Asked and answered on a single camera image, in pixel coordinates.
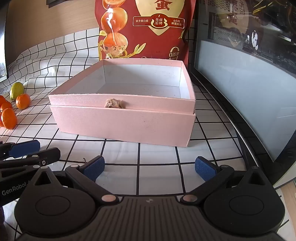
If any red snack bag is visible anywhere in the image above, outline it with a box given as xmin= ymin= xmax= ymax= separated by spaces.
xmin=95 ymin=0 xmax=197 ymax=67

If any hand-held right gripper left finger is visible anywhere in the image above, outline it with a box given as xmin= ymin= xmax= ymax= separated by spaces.
xmin=29 ymin=156 xmax=119 ymax=205

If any green pear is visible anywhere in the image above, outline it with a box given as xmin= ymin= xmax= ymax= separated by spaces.
xmin=10 ymin=82 xmax=25 ymax=100

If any white checkered tablecloth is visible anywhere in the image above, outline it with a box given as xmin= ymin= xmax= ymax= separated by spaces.
xmin=0 ymin=20 xmax=257 ymax=232

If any pink cardboard box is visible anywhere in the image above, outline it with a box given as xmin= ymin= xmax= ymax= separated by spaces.
xmin=48 ymin=58 xmax=196 ymax=148

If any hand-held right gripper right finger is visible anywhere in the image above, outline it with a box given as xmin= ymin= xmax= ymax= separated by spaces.
xmin=179 ymin=156 xmax=270 ymax=205

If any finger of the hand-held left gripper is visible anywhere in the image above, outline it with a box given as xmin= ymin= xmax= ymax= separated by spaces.
xmin=0 ymin=140 xmax=41 ymax=160
xmin=0 ymin=148 xmax=61 ymax=178

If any black monitor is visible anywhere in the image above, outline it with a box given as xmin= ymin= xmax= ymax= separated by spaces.
xmin=0 ymin=0 xmax=10 ymax=80

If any glass-sided computer case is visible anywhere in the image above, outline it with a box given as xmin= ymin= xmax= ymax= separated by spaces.
xmin=188 ymin=0 xmax=296 ymax=188

